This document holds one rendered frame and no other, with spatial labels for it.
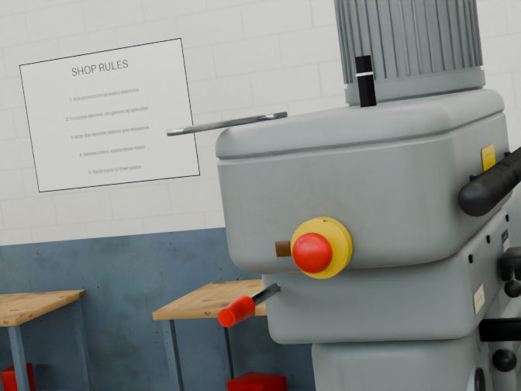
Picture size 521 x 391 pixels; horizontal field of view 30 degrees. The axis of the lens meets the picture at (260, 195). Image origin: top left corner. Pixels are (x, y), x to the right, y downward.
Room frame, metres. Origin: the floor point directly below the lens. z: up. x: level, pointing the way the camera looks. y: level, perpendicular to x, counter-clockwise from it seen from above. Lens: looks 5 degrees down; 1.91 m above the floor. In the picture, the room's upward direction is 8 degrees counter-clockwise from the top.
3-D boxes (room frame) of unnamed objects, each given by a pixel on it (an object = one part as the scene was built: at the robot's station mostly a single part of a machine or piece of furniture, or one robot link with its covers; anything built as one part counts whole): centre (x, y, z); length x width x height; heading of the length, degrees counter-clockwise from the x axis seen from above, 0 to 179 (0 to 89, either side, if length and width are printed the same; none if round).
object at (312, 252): (0.94, -0.04, 1.76); 0.04 x 0.03 x 0.04; 67
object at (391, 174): (1.19, -0.15, 1.81); 0.47 x 0.26 x 0.16; 157
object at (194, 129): (1.07, 0.02, 1.89); 0.24 x 0.04 x 0.01; 155
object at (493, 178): (1.15, -0.29, 1.79); 0.45 x 0.04 x 0.04; 157
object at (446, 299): (1.21, -0.16, 1.68); 0.34 x 0.24 x 0.10; 157
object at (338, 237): (0.96, -0.05, 1.76); 0.06 x 0.02 x 0.06; 67
